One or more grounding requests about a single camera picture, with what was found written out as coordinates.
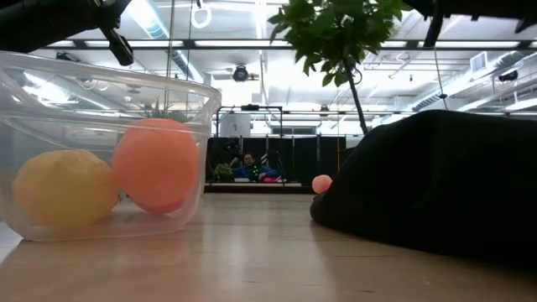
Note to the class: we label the tall leafy potted plant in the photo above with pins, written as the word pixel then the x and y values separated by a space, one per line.
pixel 335 25

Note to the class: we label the red toy fruit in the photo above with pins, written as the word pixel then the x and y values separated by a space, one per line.
pixel 161 209

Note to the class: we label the succulent in white patterned pot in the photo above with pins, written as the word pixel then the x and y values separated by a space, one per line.
pixel 178 117

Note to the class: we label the white ceiling vent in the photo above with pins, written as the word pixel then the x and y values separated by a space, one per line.
pixel 479 62

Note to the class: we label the black cloth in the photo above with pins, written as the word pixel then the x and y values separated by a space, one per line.
pixel 419 189

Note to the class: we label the clear plastic tupperware container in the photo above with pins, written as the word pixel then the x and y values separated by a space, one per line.
pixel 63 126

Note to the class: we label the black partition panels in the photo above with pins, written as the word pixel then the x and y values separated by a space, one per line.
pixel 319 159

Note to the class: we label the black metal background rack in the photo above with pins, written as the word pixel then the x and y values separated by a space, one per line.
pixel 250 107

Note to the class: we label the pink toy peach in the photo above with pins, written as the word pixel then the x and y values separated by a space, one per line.
pixel 321 183

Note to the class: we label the round black ceiling lamp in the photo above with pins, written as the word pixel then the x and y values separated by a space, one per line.
pixel 241 74

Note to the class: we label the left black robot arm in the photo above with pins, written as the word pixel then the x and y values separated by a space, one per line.
pixel 42 21

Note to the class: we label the person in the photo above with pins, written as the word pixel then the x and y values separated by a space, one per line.
pixel 251 168

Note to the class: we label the yellow toy bell pepper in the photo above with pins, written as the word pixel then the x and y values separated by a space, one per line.
pixel 63 189

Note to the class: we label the black ceiling device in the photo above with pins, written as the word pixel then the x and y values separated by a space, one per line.
pixel 508 76

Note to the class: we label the orange toy fruit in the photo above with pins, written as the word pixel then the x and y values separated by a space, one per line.
pixel 155 163

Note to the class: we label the small green background plant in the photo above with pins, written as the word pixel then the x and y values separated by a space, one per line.
pixel 223 172

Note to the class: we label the white background cabinet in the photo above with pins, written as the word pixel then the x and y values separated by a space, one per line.
pixel 235 125

